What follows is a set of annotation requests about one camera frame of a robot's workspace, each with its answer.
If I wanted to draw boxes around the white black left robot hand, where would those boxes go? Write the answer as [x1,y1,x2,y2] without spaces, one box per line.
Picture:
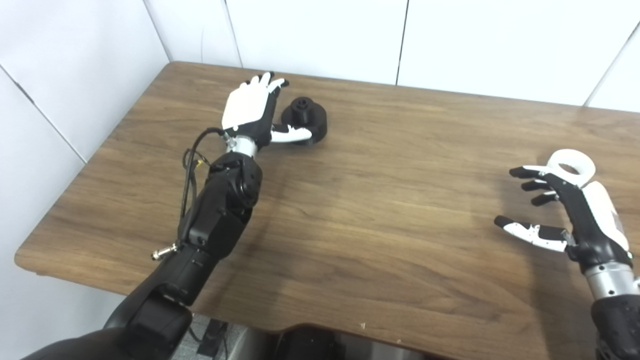
[221,72,313,151]

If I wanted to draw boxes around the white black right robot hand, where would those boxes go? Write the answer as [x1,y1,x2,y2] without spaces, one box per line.
[494,165,633,273]

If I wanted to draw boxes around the white toothed ring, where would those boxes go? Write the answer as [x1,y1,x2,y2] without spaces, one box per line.
[546,149,597,188]

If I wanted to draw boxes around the round black stepped part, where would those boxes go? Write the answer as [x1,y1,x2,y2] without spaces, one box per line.
[281,97,329,147]

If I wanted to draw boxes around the dark glossy robot torso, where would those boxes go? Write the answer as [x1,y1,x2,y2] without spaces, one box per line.
[197,320,441,360]

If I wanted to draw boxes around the thick black left wrist cable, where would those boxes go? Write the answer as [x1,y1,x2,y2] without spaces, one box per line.
[151,127,236,262]

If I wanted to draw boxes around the thin left arm wire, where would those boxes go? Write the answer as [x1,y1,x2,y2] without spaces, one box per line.
[181,149,212,213]

